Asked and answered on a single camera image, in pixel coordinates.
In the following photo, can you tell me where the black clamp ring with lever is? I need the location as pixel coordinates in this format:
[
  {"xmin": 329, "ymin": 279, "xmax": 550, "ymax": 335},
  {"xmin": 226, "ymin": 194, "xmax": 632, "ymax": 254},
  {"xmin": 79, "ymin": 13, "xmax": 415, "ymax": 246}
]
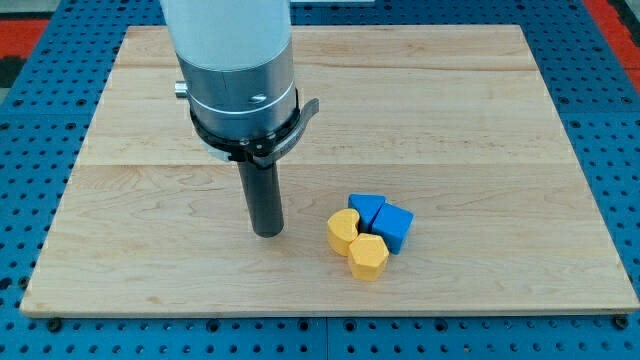
[{"xmin": 189, "ymin": 88, "xmax": 321, "ymax": 169}]

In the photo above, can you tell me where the blue triangle block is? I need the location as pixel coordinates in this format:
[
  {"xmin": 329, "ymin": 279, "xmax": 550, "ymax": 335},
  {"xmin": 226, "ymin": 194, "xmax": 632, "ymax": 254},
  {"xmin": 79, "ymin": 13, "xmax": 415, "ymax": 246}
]
[{"xmin": 348, "ymin": 193, "xmax": 386, "ymax": 233}]

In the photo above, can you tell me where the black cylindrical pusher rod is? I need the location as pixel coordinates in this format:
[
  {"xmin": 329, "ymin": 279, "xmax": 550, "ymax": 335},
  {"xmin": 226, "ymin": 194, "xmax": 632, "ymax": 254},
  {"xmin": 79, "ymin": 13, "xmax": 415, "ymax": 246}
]
[{"xmin": 238, "ymin": 162, "xmax": 284, "ymax": 238}]

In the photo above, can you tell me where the light wooden board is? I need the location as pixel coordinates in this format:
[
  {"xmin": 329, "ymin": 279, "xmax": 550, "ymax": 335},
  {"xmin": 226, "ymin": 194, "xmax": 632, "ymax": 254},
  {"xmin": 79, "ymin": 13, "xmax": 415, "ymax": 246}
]
[{"xmin": 20, "ymin": 25, "xmax": 639, "ymax": 318}]

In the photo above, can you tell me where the yellow crescent block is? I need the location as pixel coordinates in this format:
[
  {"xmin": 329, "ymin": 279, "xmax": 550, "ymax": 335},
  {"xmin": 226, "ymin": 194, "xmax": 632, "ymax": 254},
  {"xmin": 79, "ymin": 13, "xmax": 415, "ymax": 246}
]
[{"xmin": 327, "ymin": 208, "xmax": 360, "ymax": 256}]

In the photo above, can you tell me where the yellow hexagon block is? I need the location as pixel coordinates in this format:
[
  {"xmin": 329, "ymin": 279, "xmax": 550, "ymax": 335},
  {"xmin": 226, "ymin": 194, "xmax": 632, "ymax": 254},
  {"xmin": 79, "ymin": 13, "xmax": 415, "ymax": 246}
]
[{"xmin": 348, "ymin": 233, "xmax": 389, "ymax": 281}]

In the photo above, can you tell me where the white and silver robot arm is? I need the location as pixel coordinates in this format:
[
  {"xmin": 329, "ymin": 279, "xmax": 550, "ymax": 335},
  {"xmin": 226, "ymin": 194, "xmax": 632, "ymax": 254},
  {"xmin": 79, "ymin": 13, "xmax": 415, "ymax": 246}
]
[{"xmin": 160, "ymin": 0, "xmax": 298, "ymax": 160}]

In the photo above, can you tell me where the blue cube block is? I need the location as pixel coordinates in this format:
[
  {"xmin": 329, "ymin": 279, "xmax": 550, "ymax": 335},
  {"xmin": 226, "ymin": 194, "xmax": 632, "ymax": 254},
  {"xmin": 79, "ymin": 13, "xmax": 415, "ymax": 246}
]
[{"xmin": 371, "ymin": 203, "xmax": 414, "ymax": 255}]

